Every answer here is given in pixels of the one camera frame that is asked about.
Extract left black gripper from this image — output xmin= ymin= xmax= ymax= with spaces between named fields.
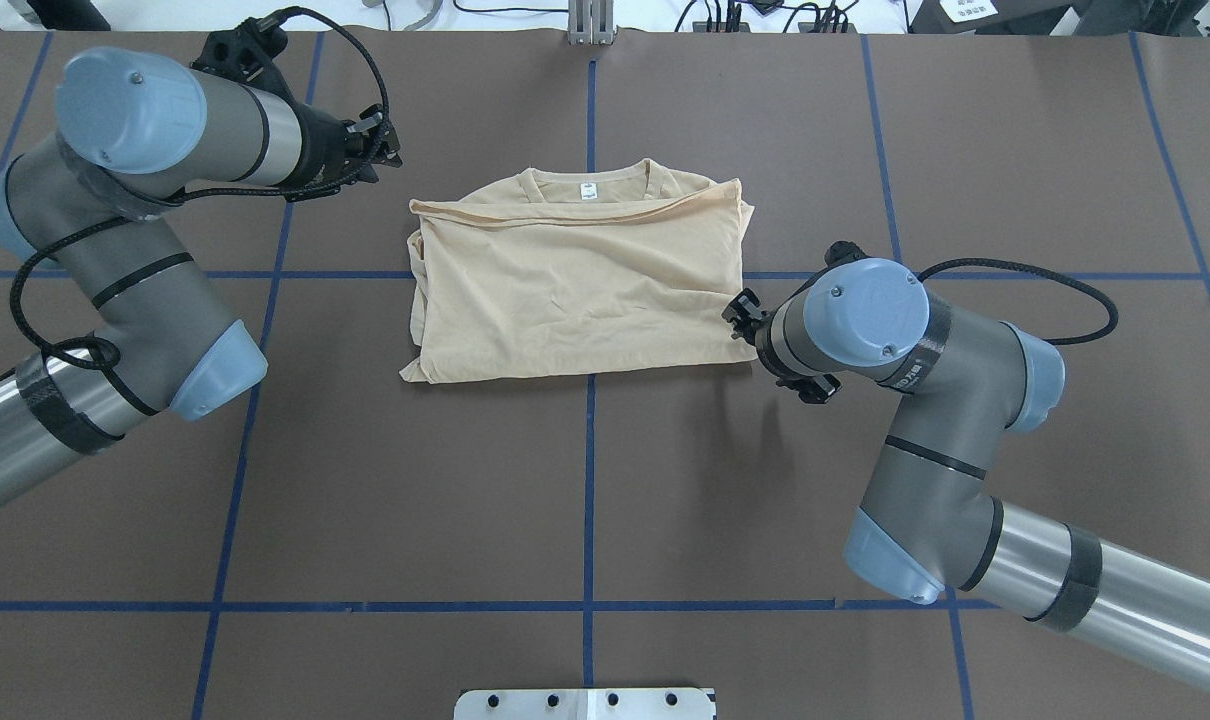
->
xmin=192 ymin=22 xmax=403 ymax=202

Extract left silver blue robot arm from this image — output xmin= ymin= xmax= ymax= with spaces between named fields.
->
xmin=0 ymin=6 xmax=401 ymax=509

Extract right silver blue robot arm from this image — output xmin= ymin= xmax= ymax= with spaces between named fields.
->
xmin=721 ymin=241 xmax=1210 ymax=693

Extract aluminium frame post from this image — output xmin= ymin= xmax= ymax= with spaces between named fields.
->
xmin=567 ymin=0 xmax=617 ymax=46

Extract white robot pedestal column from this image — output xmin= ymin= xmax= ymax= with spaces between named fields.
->
xmin=453 ymin=687 xmax=718 ymax=719

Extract cream long-sleeve printed shirt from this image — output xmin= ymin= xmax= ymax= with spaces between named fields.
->
xmin=401 ymin=159 xmax=753 ymax=384

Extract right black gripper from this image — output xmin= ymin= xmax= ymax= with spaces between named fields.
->
xmin=721 ymin=241 xmax=868 ymax=405

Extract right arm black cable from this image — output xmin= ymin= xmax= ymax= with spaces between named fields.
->
xmin=915 ymin=258 xmax=1120 ymax=347

